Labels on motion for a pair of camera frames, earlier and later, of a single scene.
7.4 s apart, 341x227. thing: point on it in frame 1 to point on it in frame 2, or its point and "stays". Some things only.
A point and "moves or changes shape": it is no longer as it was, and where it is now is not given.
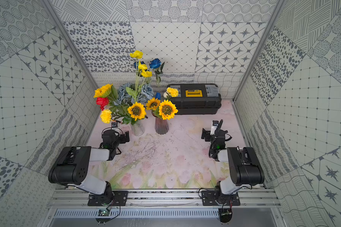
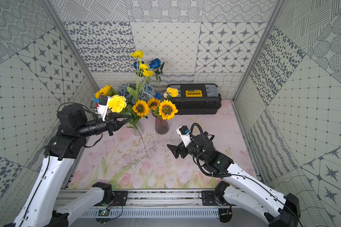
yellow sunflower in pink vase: [167, 109] stays
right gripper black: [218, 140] to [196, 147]
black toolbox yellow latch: [197, 99] stays
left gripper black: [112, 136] to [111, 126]
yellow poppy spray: [140, 75] stays
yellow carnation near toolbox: [173, 91] stays
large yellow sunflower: [137, 111] moves or changes shape
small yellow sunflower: [152, 104] stays
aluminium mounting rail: [163, 198] stays
